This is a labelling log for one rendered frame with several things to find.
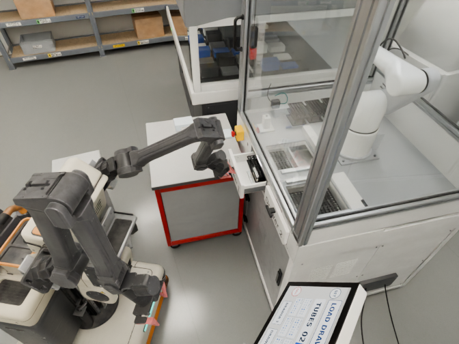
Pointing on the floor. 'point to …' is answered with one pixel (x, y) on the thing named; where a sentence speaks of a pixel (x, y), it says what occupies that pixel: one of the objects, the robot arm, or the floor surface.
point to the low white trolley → (193, 190)
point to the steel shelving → (80, 9)
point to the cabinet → (269, 282)
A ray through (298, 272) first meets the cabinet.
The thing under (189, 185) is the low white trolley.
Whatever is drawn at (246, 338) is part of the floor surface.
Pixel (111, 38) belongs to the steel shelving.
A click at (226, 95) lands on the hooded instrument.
